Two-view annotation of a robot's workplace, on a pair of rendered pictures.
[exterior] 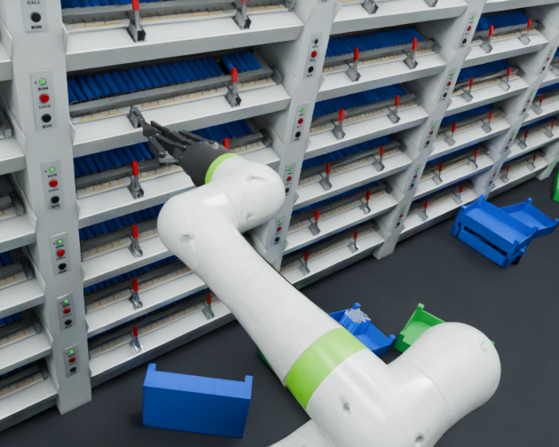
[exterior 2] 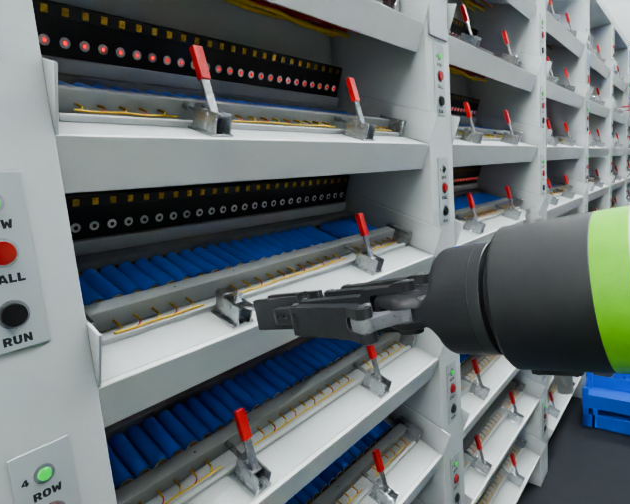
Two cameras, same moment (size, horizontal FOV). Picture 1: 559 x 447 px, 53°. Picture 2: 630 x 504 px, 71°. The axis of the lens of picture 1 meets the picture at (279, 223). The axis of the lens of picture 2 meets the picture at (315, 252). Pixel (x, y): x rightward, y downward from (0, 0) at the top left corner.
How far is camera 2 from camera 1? 87 cm
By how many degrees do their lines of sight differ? 29
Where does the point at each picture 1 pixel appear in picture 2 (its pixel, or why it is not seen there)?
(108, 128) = (181, 337)
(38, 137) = not seen: outside the picture
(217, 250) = not seen: outside the picture
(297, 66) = (432, 206)
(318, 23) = (440, 144)
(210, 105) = (342, 277)
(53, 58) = (23, 140)
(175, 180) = (312, 433)
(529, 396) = not seen: outside the picture
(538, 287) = not seen: outside the picture
